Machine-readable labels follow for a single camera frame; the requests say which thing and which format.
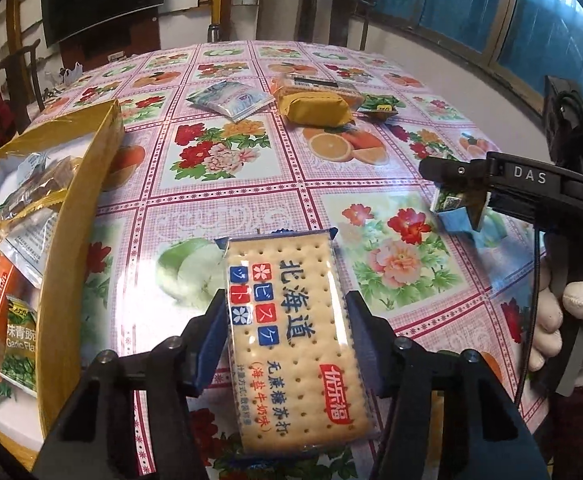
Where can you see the small green candy packet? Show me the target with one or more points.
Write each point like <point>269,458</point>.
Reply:
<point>449,201</point>

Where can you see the clear biscuit packet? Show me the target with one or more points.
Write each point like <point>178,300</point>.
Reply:
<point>321,84</point>

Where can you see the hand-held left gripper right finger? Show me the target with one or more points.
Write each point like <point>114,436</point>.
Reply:
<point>367,342</point>

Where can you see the dark wooden chair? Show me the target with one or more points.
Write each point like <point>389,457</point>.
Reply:
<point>339,5</point>
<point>19,72</point>

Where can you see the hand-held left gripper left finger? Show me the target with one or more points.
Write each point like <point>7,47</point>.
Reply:
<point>210,332</point>

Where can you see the metal thermos bottle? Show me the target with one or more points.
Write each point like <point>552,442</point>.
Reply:
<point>214,34</point>

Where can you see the floral pink checked tablecloth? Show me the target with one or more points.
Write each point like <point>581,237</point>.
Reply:
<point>251,150</point>

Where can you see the blue white snack packet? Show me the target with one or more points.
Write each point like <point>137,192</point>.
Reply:
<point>229,97</point>

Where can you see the blue window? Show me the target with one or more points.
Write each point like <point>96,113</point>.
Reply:
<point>471,0</point>

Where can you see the white plastic bag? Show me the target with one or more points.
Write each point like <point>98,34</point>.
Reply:
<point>71,72</point>

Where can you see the gold cardboard box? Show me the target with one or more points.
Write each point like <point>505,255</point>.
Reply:
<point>79,200</point>

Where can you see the yellow snack packet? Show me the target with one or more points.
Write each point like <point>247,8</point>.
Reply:
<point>316,110</point>

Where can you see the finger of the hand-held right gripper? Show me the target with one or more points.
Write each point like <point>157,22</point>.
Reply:
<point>454,170</point>
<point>459,221</point>

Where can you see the black television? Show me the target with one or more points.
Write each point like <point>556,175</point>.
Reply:
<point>101,2</point>

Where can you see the brown cake packet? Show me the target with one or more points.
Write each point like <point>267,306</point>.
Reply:
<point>46,180</point>

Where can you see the clear white snack packet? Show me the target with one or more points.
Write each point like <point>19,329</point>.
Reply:
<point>31,245</point>

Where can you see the green pea snack packet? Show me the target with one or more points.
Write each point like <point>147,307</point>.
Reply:
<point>21,345</point>

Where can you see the beige soda cracker packet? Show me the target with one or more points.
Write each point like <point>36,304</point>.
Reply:
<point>291,330</point>

